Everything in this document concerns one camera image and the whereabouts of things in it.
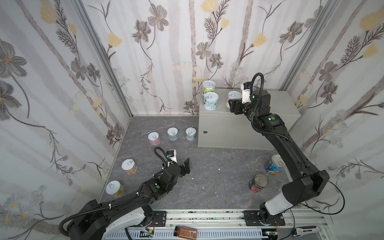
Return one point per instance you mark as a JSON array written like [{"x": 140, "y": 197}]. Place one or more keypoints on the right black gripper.
[{"x": 235, "y": 105}]

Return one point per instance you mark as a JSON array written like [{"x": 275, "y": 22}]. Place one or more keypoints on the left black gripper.
[{"x": 182, "y": 168}]

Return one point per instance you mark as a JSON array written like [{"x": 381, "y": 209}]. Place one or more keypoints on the pink label can front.
[{"x": 233, "y": 95}]

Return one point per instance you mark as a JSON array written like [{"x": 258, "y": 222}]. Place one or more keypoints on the pink label can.
[
  {"x": 154, "y": 138},
  {"x": 233, "y": 95}
]

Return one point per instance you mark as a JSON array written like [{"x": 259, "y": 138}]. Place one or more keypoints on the teal can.
[
  {"x": 191, "y": 134},
  {"x": 211, "y": 101},
  {"x": 173, "y": 134}
]

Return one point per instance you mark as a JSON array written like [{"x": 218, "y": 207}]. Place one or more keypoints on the green label can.
[{"x": 208, "y": 87}]

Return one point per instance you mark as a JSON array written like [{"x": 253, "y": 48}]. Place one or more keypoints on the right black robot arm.
[{"x": 308, "y": 181}]

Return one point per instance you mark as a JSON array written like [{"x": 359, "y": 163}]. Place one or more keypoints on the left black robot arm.
[{"x": 98, "y": 220}]

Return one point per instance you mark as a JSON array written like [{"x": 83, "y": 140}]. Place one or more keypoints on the pink label can back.
[{"x": 154, "y": 138}]

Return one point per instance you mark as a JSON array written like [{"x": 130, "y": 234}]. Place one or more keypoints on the grey metal cabinet box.
[{"x": 222, "y": 129}]

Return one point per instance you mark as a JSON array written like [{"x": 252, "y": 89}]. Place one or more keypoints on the orange label can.
[{"x": 129, "y": 166}]

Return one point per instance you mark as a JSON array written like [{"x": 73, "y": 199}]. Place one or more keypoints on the blue label can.
[{"x": 275, "y": 165}]

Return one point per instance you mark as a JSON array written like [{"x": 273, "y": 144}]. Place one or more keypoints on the orange brown bottle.
[{"x": 185, "y": 233}]

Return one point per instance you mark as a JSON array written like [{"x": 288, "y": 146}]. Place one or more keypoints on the red dark label can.
[{"x": 258, "y": 182}]

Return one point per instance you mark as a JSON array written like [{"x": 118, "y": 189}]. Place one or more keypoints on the yellow label can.
[{"x": 114, "y": 189}]

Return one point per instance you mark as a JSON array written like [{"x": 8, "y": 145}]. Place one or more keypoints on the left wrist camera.
[{"x": 172, "y": 156}]

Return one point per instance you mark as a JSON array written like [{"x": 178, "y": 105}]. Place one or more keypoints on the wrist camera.
[
  {"x": 246, "y": 92},
  {"x": 172, "y": 156}
]

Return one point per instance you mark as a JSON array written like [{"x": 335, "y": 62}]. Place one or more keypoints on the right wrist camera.
[{"x": 246, "y": 92}]

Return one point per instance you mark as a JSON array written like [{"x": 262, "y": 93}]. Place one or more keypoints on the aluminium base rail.
[{"x": 226, "y": 224}]

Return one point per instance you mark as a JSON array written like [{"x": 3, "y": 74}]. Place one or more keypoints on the white handled tool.
[{"x": 302, "y": 231}]

